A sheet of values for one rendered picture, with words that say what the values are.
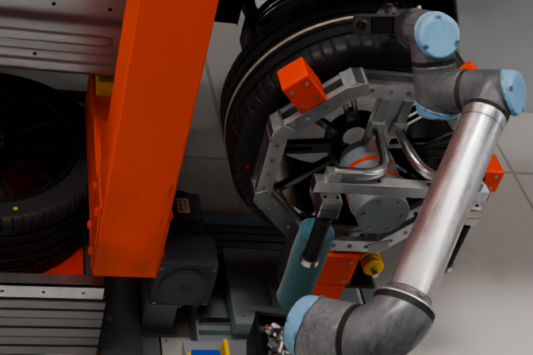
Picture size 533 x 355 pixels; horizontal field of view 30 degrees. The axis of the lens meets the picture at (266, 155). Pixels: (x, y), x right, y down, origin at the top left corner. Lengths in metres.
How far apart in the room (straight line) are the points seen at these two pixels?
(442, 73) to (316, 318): 0.58
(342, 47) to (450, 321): 1.39
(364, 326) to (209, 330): 1.19
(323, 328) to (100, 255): 0.79
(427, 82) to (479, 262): 1.71
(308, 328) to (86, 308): 1.00
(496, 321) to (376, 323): 1.79
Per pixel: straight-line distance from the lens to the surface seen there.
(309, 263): 2.30
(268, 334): 2.38
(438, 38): 2.04
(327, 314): 1.81
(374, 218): 2.35
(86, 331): 2.76
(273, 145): 2.33
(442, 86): 2.05
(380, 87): 2.29
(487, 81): 2.01
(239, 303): 2.90
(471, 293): 3.56
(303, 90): 2.24
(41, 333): 2.76
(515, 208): 4.01
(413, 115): 2.51
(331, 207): 2.19
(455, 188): 1.87
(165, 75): 2.09
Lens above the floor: 2.33
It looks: 38 degrees down
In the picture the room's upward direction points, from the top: 16 degrees clockwise
